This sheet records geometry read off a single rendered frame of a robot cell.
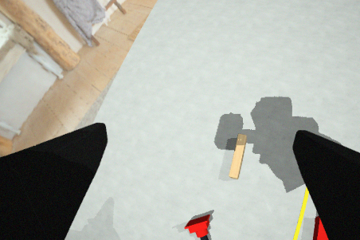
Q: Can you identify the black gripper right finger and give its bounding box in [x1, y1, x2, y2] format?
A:
[292, 130, 360, 240]

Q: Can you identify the yellow flat bar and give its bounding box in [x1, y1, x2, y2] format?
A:
[293, 188, 309, 240]

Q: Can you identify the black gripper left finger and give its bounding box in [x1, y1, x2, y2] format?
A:
[0, 123, 107, 240]

